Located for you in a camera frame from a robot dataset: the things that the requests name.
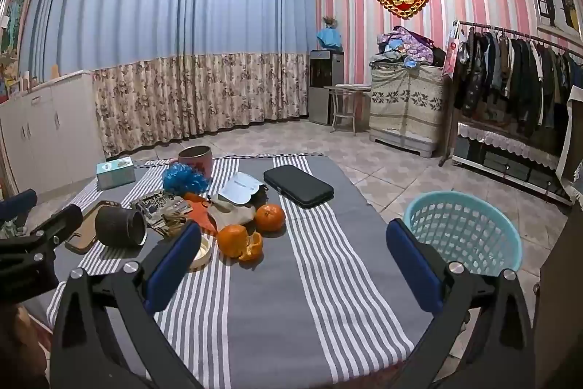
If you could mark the light blue plastic basket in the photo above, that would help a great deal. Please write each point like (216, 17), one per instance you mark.
(460, 229)

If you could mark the teal tissue box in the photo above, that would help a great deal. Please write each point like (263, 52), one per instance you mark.
(116, 175)

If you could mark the half-peeled orange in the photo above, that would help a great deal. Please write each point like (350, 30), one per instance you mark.
(232, 241)

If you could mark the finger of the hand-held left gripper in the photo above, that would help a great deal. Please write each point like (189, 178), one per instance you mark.
(18, 200)
(57, 221)

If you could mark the dark ribbed cup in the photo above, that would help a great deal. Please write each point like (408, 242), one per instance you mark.
(116, 227)

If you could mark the white tape roll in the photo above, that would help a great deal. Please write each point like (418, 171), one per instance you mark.
(206, 253)

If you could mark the dark wooden cabinet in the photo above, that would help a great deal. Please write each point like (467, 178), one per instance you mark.
(560, 302)

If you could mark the pink mug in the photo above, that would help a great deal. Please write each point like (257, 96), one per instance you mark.
(196, 165)

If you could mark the black zip case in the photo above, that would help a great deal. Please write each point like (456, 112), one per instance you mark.
(296, 186)

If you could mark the orange cloth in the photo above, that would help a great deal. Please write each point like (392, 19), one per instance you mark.
(200, 212)

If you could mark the pink hanging bag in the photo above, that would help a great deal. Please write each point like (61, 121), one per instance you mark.
(451, 51)

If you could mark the brown wrapper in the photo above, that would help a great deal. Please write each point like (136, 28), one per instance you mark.
(175, 221)

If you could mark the white face mask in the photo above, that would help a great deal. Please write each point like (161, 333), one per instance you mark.
(239, 188)

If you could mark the grey striped cloth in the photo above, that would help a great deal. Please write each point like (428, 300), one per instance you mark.
(273, 302)

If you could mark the pile of clothes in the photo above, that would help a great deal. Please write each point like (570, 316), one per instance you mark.
(405, 45)

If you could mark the small potted plant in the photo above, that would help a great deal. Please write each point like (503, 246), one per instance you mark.
(329, 22)

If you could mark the small photo frame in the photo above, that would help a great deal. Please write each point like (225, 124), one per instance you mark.
(14, 88)

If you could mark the beige cloth pouch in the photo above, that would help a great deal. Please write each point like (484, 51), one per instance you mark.
(230, 213)

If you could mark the colourful wall poster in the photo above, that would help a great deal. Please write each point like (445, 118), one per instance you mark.
(13, 20)

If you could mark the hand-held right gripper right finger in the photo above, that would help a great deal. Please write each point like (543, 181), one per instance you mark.
(412, 266)

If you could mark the low shelf with lace cover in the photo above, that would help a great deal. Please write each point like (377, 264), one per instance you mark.
(501, 139)

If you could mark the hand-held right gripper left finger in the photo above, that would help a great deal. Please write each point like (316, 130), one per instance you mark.
(173, 266)

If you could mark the whole orange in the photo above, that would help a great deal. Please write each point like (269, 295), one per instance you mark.
(270, 218)

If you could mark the white bottle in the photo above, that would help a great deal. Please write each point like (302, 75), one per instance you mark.
(26, 81)

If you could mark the blue crinkled plastic bag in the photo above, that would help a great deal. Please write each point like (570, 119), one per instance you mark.
(182, 180)

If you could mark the blue floral curtain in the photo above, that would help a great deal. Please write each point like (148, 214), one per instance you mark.
(159, 29)

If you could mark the row of hanging clothes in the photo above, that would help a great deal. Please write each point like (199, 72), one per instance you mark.
(514, 74)

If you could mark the cloth-covered cabinet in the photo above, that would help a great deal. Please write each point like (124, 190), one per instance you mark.
(405, 106)

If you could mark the metal clothes rack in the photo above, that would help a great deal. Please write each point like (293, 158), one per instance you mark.
(501, 30)

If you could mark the white cabinet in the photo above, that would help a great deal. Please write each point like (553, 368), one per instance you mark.
(54, 129)

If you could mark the small round table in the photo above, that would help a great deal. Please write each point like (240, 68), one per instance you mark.
(348, 88)

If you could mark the patterned foil packet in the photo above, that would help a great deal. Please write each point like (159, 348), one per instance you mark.
(152, 202)

